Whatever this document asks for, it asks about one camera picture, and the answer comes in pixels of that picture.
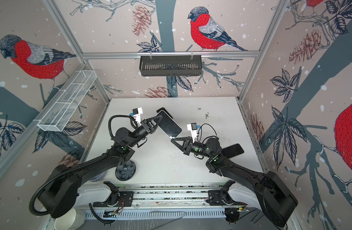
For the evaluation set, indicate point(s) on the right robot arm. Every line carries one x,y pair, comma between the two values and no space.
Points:
275,199

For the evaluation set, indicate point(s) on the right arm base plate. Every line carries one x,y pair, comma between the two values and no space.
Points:
219,198

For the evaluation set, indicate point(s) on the white mesh wall basket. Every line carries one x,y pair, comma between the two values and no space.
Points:
59,114

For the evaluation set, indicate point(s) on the lavender cup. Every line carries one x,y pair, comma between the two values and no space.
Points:
99,177

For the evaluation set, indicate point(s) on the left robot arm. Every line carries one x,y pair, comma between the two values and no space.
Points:
59,193

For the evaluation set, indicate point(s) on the dark flower-shaped dish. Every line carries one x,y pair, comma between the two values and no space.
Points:
126,171

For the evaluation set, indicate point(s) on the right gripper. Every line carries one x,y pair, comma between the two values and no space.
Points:
189,146

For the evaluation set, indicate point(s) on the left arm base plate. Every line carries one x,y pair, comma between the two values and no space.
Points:
121,200

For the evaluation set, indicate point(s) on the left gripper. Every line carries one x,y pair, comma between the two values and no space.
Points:
148,127

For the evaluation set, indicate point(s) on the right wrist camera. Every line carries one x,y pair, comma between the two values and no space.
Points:
194,130

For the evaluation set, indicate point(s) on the black wall basket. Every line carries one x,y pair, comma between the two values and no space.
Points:
157,66

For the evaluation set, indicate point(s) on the black phone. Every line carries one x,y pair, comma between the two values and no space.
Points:
232,151
168,125
163,109

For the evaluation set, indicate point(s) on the white bowl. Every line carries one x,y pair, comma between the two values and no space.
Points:
72,220

